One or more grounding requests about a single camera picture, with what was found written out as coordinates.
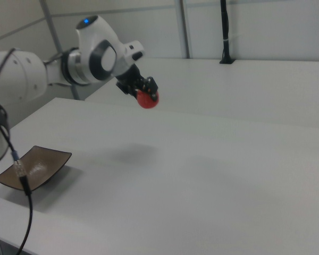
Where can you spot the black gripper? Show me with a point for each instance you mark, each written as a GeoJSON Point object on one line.
{"type": "Point", "coordinates": [129, 79]}

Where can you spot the red apple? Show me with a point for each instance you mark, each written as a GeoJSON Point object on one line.
{"type": "Point", "coordinates": [146, 102]}

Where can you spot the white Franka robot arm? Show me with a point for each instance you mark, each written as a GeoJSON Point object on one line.
{"type": "Point", "coordinates": [95, 45]}

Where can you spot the brown square ceramic plate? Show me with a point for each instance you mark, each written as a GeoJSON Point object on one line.
{"type": "Point", "coordinates": [42, 164]}

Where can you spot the black pole stand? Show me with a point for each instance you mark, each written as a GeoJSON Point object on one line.
{"type": "Point", "coordinates": [226, 26]}

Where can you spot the grey partition corner post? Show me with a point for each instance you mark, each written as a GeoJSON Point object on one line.
{"type": "Point", "coordinates": [53, 26]}

